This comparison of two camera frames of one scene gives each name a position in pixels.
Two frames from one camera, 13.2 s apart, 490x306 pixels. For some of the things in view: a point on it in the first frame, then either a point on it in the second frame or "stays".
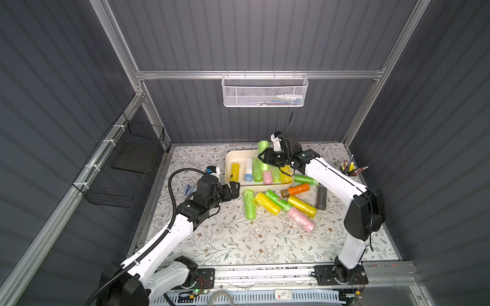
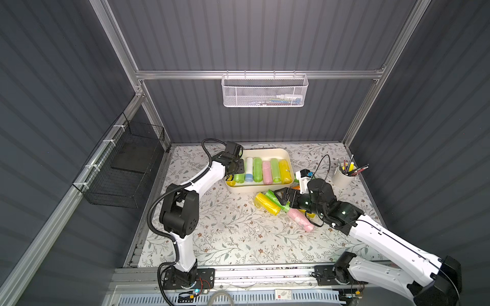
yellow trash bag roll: (287, 179) stays
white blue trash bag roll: (249, 168) stays
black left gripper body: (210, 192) → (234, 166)
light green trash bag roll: (257, 169) stays
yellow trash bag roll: (268, 204) stays
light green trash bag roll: (277, 174) stays
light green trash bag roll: (250, 204) → (240, 178)
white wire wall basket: (265, 90) stays
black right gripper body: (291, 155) → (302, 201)
